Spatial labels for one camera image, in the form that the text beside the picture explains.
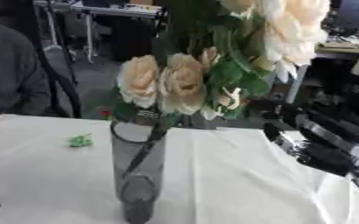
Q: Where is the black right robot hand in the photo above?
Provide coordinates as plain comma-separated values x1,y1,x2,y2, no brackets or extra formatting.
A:
245,98,359,178

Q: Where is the large cream flower with leaves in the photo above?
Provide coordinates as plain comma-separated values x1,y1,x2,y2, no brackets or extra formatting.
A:
207,0,333,95

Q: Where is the grey glass cylinder vase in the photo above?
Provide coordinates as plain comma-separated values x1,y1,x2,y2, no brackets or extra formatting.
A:
109,118,169,224

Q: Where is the small green leaf piece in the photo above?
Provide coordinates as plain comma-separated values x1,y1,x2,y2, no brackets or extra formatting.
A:
66,133,95,148

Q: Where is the cluttered wooden desk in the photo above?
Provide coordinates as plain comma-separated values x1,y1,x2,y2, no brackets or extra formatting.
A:
314,27,359,55

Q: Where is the person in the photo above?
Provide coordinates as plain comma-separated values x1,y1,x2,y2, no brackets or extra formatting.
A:
0,11,53,117

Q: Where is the dark monitor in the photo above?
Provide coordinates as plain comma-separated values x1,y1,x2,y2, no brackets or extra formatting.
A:
334,0,359,31

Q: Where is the small cream rosebud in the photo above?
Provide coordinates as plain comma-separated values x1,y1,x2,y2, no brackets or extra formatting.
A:
198,46,222,72

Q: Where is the white background table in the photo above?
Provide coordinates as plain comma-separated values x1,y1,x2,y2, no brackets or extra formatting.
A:
32,0,167,65

